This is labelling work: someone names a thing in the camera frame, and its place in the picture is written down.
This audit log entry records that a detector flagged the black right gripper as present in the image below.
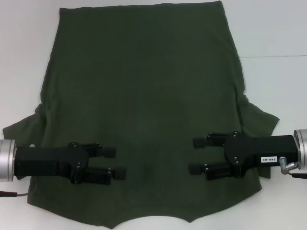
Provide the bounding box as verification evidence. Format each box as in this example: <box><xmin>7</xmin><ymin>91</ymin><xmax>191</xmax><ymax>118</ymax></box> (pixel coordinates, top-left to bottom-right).
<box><xmin>189</xmin><ymin>131</ymin><xmax>299</xmax><ymax>181</ymax></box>

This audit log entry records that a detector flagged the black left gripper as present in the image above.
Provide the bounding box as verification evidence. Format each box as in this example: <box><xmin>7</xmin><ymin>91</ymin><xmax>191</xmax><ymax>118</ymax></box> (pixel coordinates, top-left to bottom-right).
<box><xmin>14</xmin><ymin>141</ymin><xmax>127</xmax><ymax>185</ymax></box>

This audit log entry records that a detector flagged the dark green t-shirt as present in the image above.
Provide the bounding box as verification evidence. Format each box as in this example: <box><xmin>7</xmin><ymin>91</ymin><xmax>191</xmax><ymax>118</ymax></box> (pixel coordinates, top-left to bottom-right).
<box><xmin>2</xmin><ymin>1</ymin><xmax>280</xmax><ymax>230</ymax></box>

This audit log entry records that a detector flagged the silver right cable plug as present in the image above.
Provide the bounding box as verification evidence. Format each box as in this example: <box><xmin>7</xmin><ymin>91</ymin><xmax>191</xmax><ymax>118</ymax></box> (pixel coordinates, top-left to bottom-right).
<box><xmin>279</xmin><ymin>156</ymin><xmax>300</xmax><ymax>172</ymax></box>

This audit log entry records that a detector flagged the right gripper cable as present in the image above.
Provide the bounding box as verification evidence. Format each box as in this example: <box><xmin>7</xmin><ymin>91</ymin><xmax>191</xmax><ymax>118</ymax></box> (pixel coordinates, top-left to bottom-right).
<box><xmin>286</xmin><ymin>167</ymin><xmax>307</xmax><ymax>179</ymax></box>

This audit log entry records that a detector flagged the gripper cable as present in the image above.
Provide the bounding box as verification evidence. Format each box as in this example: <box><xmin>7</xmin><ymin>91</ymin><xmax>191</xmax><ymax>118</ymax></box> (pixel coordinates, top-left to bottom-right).
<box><xmin>286</xmin><ymin>167</ymin><xmax>307</xmax><ymax>179</ymax></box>
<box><xmin>0</xmin><ymin>190</ymin><xmax>30</xmax><ymax>198</ymax></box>

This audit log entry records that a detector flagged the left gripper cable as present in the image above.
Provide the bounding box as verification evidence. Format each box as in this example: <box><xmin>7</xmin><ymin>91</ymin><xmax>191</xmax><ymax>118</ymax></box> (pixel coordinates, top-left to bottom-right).
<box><xmin>0</xmin><ymin>190</ymin><xmax>30</xmax><ymax>198</ymax></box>

